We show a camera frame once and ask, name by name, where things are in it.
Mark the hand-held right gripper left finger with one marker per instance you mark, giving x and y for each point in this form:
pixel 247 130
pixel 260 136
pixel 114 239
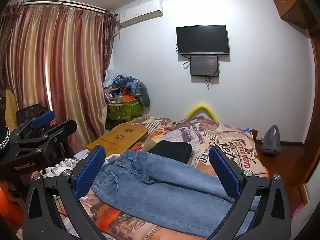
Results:
pixel 91 171

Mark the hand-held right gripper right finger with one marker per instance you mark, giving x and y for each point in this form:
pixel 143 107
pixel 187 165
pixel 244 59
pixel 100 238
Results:
pixel 225 173

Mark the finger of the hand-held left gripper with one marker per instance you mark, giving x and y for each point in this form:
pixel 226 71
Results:
pixel 43 118
pixel 67 127

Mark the blue jeans pants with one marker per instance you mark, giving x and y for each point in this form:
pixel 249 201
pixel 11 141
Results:
pixel 162 192

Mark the folded black pants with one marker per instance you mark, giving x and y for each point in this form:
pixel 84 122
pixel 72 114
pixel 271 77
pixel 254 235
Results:
pixel 172 150

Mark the black mesh chair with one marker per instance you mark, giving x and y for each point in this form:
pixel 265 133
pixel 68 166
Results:
pixel 27 112

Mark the printed bedspread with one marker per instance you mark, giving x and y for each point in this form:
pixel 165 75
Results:
pixel 225 140

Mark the light wooden board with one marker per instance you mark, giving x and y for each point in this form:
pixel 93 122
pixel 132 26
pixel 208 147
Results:
pixel 11 107

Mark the orange plastic object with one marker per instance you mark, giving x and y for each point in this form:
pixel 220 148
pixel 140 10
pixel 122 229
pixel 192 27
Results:
pixel 7 200

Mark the striped pink curtain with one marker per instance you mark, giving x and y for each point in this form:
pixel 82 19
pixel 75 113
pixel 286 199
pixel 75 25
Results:
pixel 62 67

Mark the grey bag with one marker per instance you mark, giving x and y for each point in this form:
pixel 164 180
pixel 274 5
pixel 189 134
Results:
pixel 271 140

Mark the green storage box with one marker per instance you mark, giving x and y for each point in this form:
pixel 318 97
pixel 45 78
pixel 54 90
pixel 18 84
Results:
pixel 125 111

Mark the yellow foam tube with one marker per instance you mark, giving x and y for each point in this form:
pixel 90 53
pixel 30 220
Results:
pixel 200 106

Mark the pile of colourful clothes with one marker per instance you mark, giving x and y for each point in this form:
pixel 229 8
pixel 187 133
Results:
pixel 130 85

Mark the pink plastic item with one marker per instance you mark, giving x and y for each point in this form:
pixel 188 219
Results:
pixel 297 210

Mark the white cabinet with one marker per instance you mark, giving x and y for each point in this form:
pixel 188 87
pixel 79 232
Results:
pixel 308 205

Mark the curtain rod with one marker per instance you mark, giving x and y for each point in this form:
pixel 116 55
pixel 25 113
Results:
pixel 75 5

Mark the white air conditioner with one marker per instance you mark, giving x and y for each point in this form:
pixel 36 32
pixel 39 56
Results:
pixel 140 13

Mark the small black wall monitor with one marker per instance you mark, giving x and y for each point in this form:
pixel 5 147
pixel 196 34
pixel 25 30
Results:
pixel 204 65

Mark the black wall television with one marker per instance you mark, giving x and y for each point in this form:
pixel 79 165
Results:
pixel 202 40

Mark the brown wooden wall cabinet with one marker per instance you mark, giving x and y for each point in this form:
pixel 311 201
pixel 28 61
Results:
pixel 290 2

